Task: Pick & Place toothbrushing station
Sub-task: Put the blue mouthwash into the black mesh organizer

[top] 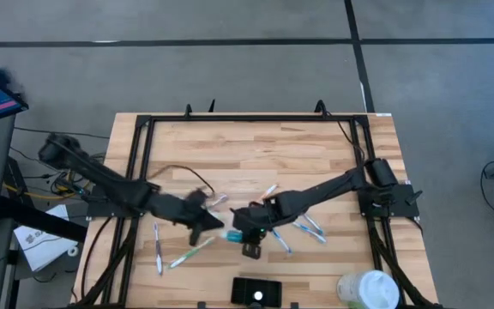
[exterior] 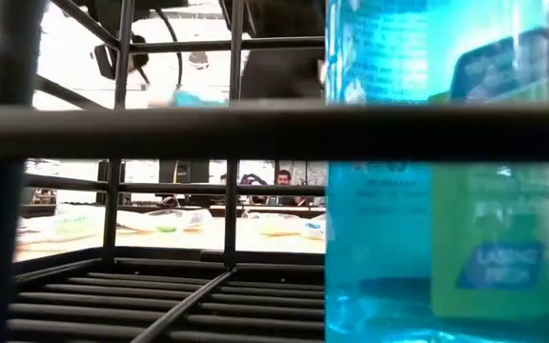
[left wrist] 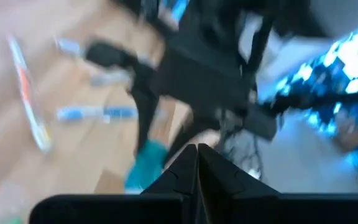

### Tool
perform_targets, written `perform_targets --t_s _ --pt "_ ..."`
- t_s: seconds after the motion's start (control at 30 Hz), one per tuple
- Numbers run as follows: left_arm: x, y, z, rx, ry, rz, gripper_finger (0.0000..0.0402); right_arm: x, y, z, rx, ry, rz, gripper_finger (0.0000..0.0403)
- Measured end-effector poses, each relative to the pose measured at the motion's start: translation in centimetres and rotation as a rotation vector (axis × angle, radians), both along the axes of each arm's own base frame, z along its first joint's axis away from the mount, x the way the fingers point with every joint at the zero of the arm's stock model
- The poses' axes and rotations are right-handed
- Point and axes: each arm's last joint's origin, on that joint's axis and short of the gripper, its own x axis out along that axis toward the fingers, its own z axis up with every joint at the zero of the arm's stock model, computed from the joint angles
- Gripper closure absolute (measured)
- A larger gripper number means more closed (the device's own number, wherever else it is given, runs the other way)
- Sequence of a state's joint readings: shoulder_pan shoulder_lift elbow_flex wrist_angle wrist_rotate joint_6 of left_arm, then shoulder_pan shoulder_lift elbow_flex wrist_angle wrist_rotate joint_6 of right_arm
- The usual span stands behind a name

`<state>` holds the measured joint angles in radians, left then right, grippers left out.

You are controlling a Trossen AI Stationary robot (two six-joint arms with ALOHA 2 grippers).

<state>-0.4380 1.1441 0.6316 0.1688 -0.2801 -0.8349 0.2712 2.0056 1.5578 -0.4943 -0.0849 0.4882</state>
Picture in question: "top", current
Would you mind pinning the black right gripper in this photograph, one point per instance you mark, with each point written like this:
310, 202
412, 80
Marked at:
264, 219

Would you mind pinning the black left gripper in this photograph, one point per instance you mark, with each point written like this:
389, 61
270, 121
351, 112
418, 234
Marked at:
187, 208

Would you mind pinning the blue white toothbrush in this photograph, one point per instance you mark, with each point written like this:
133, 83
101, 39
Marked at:
311, 232
313, 224
282, 242

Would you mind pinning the green white toothbrush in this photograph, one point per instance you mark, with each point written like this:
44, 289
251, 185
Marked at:
191, 253

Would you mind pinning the purple white toothbrush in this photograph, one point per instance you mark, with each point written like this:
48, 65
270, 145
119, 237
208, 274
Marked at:
158, 249
220, 200

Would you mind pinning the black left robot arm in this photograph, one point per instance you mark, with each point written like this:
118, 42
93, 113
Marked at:
101, 180

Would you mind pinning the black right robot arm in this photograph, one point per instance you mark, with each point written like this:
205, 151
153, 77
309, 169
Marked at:
324, 189

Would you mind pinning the orange white wrapped toothbrush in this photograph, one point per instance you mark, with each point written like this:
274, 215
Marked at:
269, 191

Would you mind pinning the small black table clip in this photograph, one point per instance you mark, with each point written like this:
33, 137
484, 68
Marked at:
202, 305
294, 305

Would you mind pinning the white lidded wipes canister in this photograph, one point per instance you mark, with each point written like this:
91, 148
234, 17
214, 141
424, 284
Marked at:
371, 292

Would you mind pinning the white tape roll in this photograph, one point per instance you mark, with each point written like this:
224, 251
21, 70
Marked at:
69, 251

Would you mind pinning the black stand leg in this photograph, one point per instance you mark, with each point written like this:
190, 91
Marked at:
41, 219

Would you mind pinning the white printed box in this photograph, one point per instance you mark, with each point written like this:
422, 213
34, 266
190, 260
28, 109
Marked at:
41, 249

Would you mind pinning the white sticker label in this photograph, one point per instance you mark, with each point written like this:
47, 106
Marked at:
383, 114

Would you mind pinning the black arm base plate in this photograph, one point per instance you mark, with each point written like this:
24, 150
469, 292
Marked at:
101, 210
401, 210

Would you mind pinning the black metal table frame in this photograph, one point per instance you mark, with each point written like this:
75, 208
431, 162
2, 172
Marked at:
251, 118

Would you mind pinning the black frame bracket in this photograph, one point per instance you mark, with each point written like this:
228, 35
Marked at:
321, 104
188, 111
212, 107

